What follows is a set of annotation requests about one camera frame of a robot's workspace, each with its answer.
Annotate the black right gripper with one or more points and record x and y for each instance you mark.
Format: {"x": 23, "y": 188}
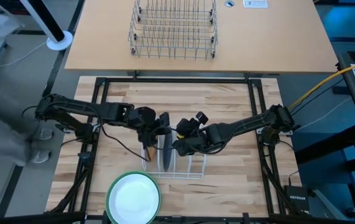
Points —
{"x": 196, "y": 141}

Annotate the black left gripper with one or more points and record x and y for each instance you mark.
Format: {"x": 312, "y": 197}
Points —
{"x": 144, "y": 119}

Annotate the blue glass plate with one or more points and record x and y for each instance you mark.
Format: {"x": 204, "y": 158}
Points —
{"x": 167, "y": 152}

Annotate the white plate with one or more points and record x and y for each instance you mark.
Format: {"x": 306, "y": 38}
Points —
{"x": 133, "y": 199}

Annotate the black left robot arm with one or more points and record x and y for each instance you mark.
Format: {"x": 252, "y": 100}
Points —
{"x": 81, "y": 107}

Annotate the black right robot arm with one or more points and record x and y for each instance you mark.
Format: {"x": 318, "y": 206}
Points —
{"x": 245, "y": 124}

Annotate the grey metal mounting plate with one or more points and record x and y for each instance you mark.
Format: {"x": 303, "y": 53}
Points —
{"x": 284, "y": 132}

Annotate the green plate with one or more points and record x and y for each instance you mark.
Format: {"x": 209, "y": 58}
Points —
{"x": 108, "y": 199}

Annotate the light wooden desk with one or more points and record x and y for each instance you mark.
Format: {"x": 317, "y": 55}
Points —
{"x": 258, "y": 37}

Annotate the grey desk grommet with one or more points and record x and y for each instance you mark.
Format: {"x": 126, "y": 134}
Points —
{"x": 229, "y": 3}

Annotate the white power strip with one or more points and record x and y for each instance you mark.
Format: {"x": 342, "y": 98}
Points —
{"x": 255, "y": 3}

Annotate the black and white pole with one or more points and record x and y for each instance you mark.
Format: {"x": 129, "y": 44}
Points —
{"x": 48, "y": 23}

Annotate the person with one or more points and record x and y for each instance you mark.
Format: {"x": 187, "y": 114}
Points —
{"x": 0, "y": 124}

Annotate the dark crate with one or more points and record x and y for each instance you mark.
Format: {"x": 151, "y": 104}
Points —
{"x": 9, "y": 6}

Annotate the black aluminium table frame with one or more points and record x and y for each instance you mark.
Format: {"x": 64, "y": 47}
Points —
{"x": 251, "y": 102}

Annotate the black Netgear switch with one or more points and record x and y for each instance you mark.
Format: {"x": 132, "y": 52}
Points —
{"x": 296, "y": 198}

